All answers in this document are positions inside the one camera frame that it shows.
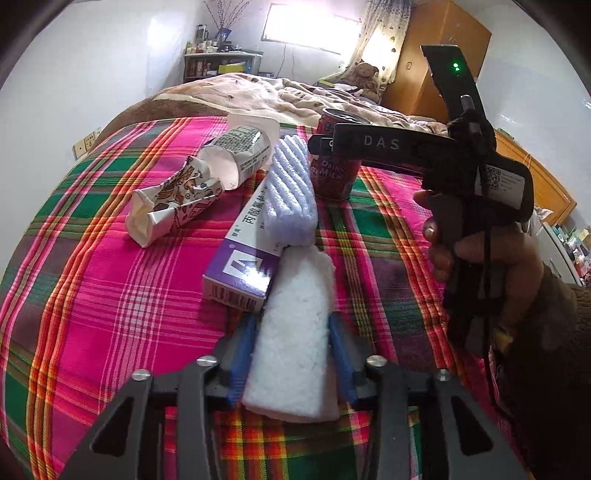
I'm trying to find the white foam block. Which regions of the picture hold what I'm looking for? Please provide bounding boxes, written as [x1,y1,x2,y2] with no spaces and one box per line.
[241,244,340,423]

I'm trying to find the white nightstand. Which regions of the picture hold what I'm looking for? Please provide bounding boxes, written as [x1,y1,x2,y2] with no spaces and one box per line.
[538,222,591,287]

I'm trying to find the window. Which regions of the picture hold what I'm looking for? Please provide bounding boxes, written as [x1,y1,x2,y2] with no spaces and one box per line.
[262,2,363,51]

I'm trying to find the red drink can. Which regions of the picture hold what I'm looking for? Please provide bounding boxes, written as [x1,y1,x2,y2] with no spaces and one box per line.
[310,107,372,201]

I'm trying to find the crumpled patterned paper cup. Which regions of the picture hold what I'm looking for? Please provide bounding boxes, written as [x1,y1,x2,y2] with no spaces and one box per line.
[126,154,225,249]

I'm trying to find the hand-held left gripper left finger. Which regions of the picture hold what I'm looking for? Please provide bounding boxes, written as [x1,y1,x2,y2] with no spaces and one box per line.
[60,314,259,480]

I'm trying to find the wooden wardrobe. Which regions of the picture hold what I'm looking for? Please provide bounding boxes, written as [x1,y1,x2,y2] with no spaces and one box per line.
[381,0,492,125]

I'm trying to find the beige patterned blanket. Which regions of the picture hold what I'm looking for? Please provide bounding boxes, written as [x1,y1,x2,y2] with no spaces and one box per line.
[99,74,448,139]

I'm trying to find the person's right forearm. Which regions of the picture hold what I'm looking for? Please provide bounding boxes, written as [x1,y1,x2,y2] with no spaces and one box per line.
[489,263,591,480]

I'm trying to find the person's right hand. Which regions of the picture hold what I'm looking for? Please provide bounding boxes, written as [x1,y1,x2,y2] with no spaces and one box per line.
[412,189,542,289]

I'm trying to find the wall socket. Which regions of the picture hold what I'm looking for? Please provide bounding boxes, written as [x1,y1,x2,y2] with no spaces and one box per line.
[73,128,103,155]

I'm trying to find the patterned curtain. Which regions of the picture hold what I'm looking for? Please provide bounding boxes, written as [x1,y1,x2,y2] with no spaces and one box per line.
[348,0,411,84]

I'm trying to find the brown teddy bear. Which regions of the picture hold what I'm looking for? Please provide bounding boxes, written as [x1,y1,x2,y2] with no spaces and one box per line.
[342,61,386,102]

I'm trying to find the row of toiletry bottles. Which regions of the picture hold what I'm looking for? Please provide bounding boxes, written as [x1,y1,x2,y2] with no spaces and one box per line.
[185,23,241,54]

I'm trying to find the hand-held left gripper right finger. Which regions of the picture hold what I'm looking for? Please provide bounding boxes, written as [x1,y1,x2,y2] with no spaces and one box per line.
[327,311,527,480]

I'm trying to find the wooden headboard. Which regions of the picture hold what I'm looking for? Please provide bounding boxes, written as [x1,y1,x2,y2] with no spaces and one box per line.
[494,129,578,222]

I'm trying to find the dried branches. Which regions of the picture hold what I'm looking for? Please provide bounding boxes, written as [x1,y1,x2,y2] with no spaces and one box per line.
[205,0,250,29]

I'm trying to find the purple and white box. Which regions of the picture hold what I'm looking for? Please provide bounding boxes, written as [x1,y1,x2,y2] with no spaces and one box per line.
[202,171,283,311]

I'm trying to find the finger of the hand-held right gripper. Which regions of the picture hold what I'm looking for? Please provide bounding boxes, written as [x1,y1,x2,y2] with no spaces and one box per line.
[307,124,430,175]

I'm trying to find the white shelf unit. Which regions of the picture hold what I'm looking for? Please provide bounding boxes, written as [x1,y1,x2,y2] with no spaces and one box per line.
[183,50,264,84]

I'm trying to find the white paper cup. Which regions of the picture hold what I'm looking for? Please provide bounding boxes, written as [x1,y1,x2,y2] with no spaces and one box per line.
[198,113,281,190]

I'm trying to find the white foam net sleeve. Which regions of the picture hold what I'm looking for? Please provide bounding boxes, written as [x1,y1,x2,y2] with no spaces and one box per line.
[265,134,320,250]

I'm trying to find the plaid cloth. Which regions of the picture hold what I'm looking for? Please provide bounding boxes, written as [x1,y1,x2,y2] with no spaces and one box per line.
[0,115,527,480]

